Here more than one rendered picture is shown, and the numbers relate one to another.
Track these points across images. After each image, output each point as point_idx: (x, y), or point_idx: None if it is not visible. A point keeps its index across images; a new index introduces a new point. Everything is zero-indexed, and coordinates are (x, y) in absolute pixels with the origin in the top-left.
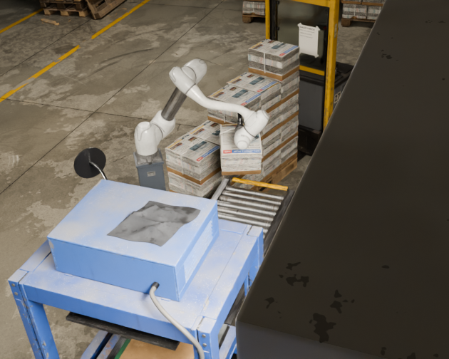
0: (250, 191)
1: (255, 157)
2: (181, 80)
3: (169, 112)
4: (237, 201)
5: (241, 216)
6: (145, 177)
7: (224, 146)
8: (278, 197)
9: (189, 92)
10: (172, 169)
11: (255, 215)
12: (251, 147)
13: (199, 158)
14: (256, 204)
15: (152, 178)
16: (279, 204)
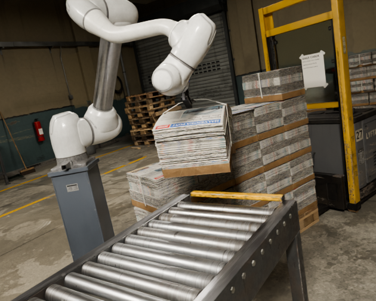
0: (215, 206)
1: (212, 134)
2: (76, 3)
3: (98, 95)
4: (186, 220)
5: (179, 242)
6: (64, 193)
7: (161, 122)
8: (263, 212)
9: (87, 20)
10: (136, 202)
11: (207, 239)
12: (206, 117)
13: (160, 176)
14: (218, 223)
15: (74, 195)
16: (262, 221)
